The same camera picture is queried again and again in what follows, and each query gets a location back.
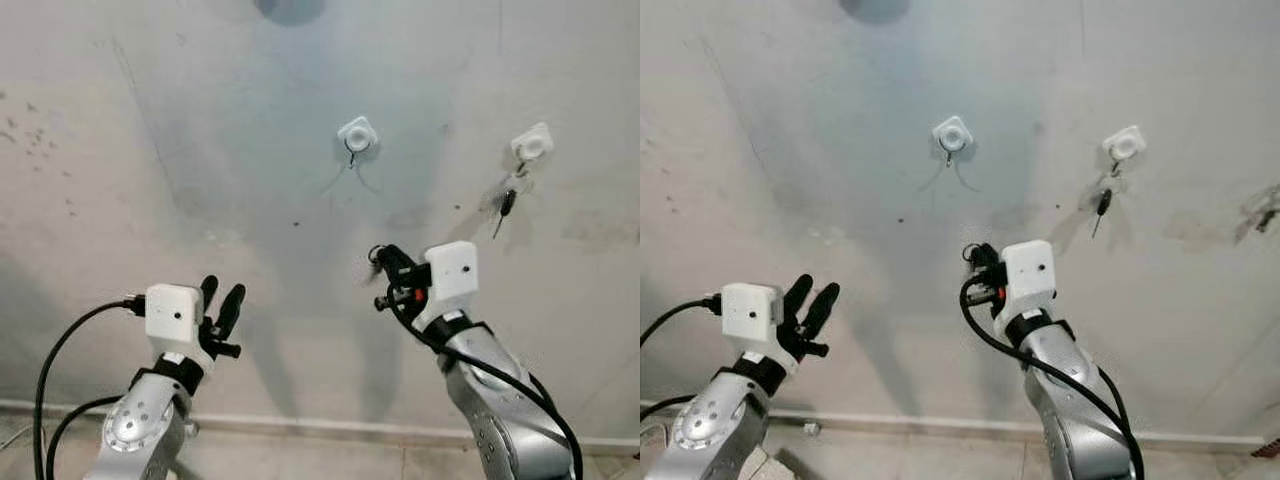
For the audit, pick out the silver key bunch with rings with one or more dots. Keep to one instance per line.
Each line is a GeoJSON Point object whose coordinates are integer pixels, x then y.
{"type": "Point", "coordinates": [1265, 215]}

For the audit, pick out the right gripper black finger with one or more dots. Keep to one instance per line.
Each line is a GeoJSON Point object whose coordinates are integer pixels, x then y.
{"type": "Point", "coordinates": [406, 268]}
{"type": "Point", "coordinates": [973, 256]}
{"type": "Point", "coordinates": [993, 258]}
{"type": "Point", "coordinates": [383, 258]}

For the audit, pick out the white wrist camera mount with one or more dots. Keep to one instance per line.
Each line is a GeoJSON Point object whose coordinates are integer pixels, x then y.
{"type": "Point", "coordinates": [750, 312]}
{"type": "Point", "coordinates": [1030, 275]}
{"type": "Point", "coordinates": [172, 312]}
{"type": "Point", "coordinates": [452, 275]}

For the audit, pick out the red brick pattern skirting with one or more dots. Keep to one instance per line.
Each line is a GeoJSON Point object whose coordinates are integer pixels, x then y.
{"type": "Point", "coordinates": [1268, 445]}

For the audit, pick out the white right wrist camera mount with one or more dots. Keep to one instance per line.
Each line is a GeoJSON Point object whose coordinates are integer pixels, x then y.
{"type": "Point", "coordinates": [1030, 275]}
{"type": "Point", "coordinates": [452, 275]}

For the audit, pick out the white square wall hook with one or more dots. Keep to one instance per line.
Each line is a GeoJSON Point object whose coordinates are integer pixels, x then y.
{"type": "Point", "coordinates": [357, 135]}
{"type": "Point", "coordinates": [952, 134]}
{"type": "Point", "coordinates": [532, 145]}
{"type": "Point", "coordinates": [1125, 146]}

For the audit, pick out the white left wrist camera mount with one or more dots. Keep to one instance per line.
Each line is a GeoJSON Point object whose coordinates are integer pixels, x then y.
{"type": "Point", "coordinates": [750, 312]}
{"type": "Point", "coordinates": [172, 312]}

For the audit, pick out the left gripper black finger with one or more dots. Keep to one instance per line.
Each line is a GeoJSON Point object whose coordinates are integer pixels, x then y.
{"type": "Point", "coordinates": [208, 295]}
{"type": "Point", "coordinates": [231, 308]}
{"type": "Point", "coordinates": [797, 297]}
{"type": "Point", "coordinates": [821, 310]}

